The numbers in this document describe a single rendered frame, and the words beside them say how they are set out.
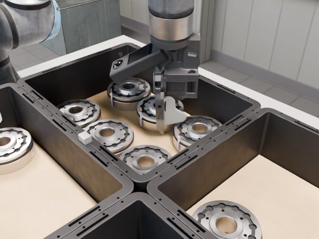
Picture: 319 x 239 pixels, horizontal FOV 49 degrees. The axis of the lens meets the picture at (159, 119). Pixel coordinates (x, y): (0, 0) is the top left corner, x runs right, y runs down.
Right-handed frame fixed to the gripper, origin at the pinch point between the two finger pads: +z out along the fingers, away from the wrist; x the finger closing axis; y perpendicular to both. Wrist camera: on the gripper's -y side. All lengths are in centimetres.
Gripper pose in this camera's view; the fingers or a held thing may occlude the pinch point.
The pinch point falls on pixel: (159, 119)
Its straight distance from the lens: 73.5
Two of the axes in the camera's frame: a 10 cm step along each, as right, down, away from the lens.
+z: 0.1, 7.5, 6.6
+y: 10.0, 0.2, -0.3
